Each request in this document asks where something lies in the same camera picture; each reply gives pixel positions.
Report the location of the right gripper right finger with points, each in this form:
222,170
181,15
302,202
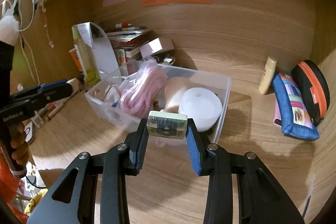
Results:
262,199

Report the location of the cream yellow tube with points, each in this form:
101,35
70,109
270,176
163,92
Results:
267,76

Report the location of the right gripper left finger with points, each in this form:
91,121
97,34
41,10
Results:
71,199

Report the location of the black orange round case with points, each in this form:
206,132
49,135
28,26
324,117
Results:
314,89

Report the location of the blue patchwork pouch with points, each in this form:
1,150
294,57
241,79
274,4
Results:
290,113

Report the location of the small white cardboard box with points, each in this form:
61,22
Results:
156,46

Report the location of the round white plastic container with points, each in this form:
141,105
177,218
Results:
201,105

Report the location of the white fluffy pompom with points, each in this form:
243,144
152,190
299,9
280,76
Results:
9,30

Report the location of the stack of books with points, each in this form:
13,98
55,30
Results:
126,42

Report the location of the cream tub with lid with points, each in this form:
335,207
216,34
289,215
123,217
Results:
173,93

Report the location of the left hand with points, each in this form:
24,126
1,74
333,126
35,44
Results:
19,144

